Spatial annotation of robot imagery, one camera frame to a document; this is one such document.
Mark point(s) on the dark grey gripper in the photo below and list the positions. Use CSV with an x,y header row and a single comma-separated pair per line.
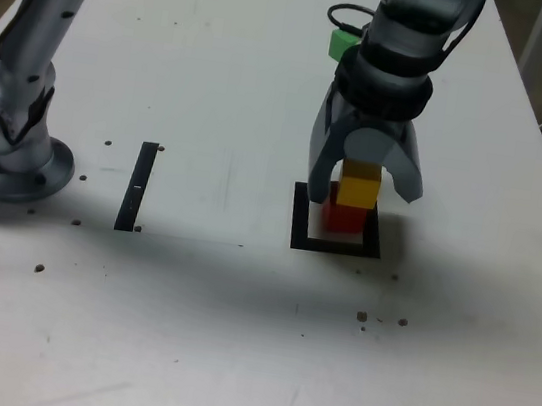
x,y
378,123

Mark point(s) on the yellow cube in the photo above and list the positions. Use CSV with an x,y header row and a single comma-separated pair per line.
x,y
358,190

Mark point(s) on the red cube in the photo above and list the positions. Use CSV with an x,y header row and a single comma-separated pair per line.
x,y
344,221

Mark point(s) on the green cube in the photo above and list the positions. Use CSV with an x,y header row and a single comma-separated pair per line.
x,y
337,46

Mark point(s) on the black tape square outline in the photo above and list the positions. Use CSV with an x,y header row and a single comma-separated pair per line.
x,y
335,248

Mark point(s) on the black tape strip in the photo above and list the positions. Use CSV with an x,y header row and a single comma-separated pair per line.
x,y
132,203

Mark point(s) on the white post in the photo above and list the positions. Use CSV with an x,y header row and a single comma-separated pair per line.
x,y
539,39

